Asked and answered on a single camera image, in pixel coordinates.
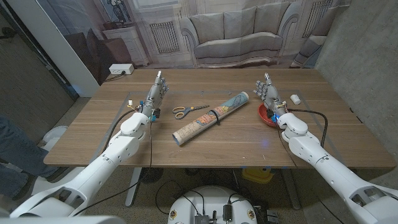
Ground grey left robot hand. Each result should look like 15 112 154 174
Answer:
139 70 169 123

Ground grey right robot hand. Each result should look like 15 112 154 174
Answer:
252 73 288 119

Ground paper map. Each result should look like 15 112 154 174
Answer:
172 91 250 147

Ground black band around map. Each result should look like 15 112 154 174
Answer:
208 110 221 126

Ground white robot base with electronics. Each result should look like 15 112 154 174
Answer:
167 185 258 224

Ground red bowl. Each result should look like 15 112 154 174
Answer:
257 103 279 128

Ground white power strip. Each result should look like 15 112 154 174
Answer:
108 63 135 75

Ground printed living room backdrop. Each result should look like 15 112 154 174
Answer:
35 0 352 86

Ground black round floor object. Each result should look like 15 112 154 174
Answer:
139 167 164 184

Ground yellow plastic object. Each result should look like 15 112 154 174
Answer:
241 167 274 184

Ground white table leg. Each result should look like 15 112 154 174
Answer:
124 167 143 208

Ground grey table leg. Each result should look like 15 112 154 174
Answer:
281 167 302 211

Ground white floor stand base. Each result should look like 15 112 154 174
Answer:
39 125 70 149

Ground person leg in jeans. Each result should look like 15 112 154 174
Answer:
0 113 60 200

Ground white robot torso edge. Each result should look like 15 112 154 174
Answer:
0 215 127 224

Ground yellow grey handled scissors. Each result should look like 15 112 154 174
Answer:
172 104 211 120

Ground black power strip cable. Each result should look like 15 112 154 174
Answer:
103 70 127 83

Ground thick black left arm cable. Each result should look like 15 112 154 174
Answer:
101 108 139 154

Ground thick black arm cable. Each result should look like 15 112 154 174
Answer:
286 108 329 149
101 108 139 154

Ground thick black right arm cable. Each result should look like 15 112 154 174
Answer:
286 108 329 149

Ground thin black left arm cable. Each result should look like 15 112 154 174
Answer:
73 119 154 217

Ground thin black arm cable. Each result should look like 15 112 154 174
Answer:
73 119 154 217
275 127 346 224

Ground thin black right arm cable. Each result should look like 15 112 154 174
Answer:
275 127 346 224

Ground black floor cable loop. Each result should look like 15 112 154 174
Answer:
154 179 206 216

